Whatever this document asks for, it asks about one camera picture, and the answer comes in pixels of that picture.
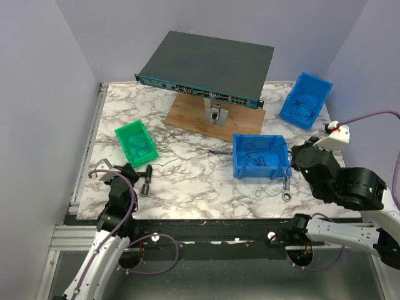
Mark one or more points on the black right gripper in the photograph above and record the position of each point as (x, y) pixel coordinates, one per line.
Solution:
(309, 142)

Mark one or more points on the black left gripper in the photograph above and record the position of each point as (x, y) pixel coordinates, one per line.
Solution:
(129, 172)

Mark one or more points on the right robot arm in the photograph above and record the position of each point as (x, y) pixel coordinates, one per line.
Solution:
(353, 188)

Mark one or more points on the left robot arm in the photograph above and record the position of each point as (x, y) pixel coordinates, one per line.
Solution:
(114, 225)

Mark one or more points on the black T-shaped tool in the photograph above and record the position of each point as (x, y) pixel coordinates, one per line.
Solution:
(149, 169)

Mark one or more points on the green plastic bin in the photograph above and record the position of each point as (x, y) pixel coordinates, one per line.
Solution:
(137, 145)

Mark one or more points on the small metal cylinder socket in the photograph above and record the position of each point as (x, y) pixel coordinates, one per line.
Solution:
(145, 189)

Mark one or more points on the far blue plastic bin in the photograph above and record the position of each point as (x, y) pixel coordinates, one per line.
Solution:
(305, 101)

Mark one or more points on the blue plastic bin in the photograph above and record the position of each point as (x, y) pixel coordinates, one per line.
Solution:
(305, 101)
(259, 156)

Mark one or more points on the near blue plastic bin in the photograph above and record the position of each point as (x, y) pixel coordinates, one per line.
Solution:
(259, 156)

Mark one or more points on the silver ratchet wrench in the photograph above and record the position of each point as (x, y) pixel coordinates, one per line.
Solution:
(286, 193)

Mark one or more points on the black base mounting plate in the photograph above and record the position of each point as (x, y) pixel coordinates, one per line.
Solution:
(211, 240)

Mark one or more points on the brown wooden board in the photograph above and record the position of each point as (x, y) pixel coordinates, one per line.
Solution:
(188, 112)

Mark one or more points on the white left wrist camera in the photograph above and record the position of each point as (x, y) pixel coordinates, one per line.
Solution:
(103, 171)

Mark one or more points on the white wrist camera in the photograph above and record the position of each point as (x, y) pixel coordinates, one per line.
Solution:
(337, 138)
(103, 171)

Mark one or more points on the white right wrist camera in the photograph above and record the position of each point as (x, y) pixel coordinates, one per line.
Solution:
(337, 138)

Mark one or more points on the grey metal bracket fixture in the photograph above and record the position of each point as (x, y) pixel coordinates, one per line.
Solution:
(214, 113)

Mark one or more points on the grey network switch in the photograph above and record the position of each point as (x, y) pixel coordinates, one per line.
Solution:
(209, 67)

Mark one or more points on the aluminium frame rail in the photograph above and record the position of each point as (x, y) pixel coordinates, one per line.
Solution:
(189, 184)

